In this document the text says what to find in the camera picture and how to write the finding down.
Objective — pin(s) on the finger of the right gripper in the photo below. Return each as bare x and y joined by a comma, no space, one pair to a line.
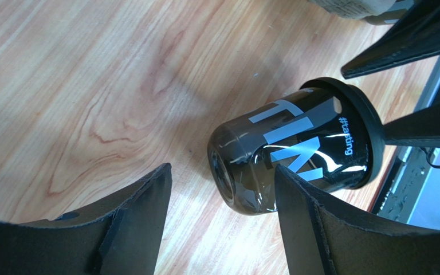
419,129
414,37

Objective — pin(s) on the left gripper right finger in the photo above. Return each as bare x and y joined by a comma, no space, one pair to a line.
324,235

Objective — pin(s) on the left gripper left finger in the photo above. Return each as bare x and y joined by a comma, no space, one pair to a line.
118,234

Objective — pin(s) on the single black cup lid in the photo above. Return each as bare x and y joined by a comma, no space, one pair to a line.
371,123

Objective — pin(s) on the single dark coffee cup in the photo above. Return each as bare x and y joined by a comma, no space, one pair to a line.
315,133

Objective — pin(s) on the bottom pulp cup carrier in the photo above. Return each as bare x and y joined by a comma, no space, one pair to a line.
354,9

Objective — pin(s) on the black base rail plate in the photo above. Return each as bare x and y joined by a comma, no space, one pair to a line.
411,191

